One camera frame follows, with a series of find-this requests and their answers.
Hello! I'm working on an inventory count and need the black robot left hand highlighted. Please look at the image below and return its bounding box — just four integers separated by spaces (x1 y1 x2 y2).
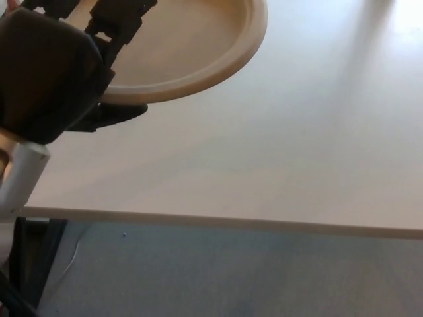
0 0 159 145

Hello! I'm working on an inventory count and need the beige round paper plate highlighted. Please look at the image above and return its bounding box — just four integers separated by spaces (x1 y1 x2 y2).
65 0 268 104

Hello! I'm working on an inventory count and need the black table leg frame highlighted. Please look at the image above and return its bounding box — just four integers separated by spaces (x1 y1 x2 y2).
8 216 67 310

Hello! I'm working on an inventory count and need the thin white floor cable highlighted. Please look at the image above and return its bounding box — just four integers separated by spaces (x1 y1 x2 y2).
54 238 81 291

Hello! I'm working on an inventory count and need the thick black diagonal cable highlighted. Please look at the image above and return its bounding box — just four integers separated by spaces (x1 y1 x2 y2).
0 269 38 317

